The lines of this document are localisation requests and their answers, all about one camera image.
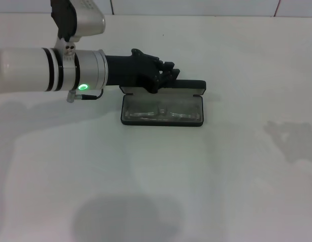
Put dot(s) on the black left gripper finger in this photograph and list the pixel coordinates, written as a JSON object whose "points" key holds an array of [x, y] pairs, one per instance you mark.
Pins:
{"points": [[171, 75], [167, 65]]}

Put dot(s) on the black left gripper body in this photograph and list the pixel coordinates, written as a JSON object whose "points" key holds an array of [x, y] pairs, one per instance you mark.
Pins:
{"points": [[130, 70]]}

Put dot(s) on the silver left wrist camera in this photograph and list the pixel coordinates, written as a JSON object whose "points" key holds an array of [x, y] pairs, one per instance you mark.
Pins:
{"points": [[82, 17]]}

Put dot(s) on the black glasses case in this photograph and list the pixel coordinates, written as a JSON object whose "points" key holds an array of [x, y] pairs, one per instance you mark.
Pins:
{"points": [[186, 84]]}

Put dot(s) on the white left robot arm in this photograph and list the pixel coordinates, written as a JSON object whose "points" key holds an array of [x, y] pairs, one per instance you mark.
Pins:
{"points": [[24, 70]]}

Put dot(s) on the clear white glasses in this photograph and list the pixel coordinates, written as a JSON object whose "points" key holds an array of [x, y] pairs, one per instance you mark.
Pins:
{"points": [[160, 111]]}

